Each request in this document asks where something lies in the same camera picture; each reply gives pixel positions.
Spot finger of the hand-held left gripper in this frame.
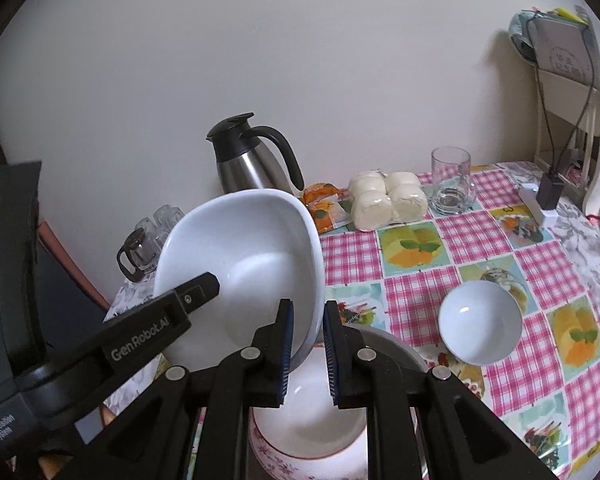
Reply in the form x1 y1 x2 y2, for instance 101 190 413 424
97 272 221 376

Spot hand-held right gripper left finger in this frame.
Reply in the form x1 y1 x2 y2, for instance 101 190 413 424
72 298 296 480

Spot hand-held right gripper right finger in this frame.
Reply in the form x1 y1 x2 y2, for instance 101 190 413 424
322 300 561 480

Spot strawberry print bowl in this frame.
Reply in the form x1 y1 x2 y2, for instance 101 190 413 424
249 345 371 476

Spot large white bowl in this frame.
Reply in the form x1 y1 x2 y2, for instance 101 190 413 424
152 189 327 376

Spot dark blue panel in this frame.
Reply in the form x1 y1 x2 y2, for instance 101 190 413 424
34 220 112 361

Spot pink checked tablecloth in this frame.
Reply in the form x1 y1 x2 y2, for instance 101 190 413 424
102 160 600 480

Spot orange snack packet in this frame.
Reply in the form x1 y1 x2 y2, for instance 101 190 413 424
310 199 354 235
302 182 348 207

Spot small white bowl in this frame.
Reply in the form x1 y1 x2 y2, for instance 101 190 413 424
439 280 523 366

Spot steel thermos jug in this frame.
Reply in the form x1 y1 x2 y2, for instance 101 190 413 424
206 112 306 196

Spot pack of white buns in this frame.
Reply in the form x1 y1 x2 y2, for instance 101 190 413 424
349 170 429 233

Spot clear glass mug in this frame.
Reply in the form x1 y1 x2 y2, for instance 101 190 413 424
430 146 478 216

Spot white power strip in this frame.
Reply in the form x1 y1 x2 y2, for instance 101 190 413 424
519 184 557 228

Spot black power adapter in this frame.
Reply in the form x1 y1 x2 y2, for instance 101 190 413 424
536 172 565 211

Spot glass pot black handle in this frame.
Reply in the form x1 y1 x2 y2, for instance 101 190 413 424
116 227 161 283

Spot black cable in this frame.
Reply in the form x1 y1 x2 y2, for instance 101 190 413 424
522 7 598 176

